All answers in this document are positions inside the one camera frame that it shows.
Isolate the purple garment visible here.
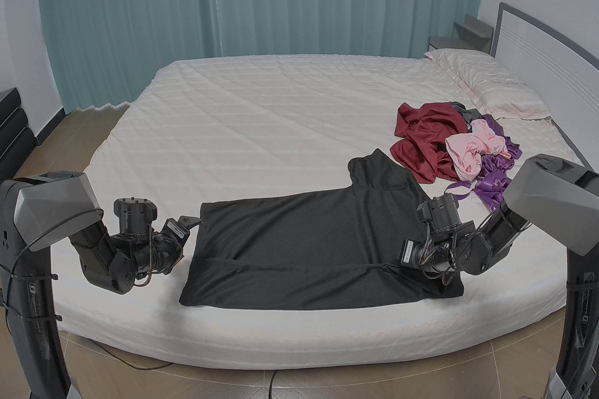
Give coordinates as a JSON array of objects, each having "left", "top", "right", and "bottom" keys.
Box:
[{"left": 442, "top": 114, "right": 523, "bottom": 209}]

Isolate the cream pillow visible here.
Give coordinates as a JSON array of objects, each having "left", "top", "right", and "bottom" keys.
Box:
[{"left": 423, "top": 48, "right": 552, "bottom": 121}]

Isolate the black T-shirt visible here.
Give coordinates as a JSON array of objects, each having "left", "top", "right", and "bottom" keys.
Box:
[{"left": 179, "top": 148, "right": 465, "bottom": 310}]

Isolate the bed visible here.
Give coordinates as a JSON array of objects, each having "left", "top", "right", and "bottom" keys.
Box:
[{"left": 47, "top": 2, "right": 599, "bottom": 372}]

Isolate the dark red garment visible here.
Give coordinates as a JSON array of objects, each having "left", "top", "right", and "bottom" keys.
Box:
[{"left": 390, "top": 103, "right": 469, "bottom": 184}]

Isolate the grey bedside table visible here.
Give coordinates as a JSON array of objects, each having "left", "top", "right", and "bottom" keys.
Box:
[{"left": 428, "top": 15, "right": 494, "bottom": 56}]

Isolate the pink garment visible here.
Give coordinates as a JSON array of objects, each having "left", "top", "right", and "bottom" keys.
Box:
[{"left": 445, "top": 119, "right": 511, "bottom": 182}]

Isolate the black chest of drawers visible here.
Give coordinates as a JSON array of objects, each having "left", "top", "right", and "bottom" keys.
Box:
[{"left": 0, "top": 89, "right": 36, "bottom": 175}]

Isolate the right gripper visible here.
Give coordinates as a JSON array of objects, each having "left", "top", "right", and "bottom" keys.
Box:
[{"left": 400, "top": 238, "right": 434, "bottom": 272}]

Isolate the grey garment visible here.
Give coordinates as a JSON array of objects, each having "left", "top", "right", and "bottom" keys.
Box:
[{"left": 447, "top": 102, "right": 483, "bottom": 127}]

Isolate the black cable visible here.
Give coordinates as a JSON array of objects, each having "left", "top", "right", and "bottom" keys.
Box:
[{"left": 5, "top": 208, "right": 105, "bottom": 318}]

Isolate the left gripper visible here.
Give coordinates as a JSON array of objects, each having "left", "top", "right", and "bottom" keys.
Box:
[{"left": 159, "top": 215, "right": 203, "bottom": 255}]

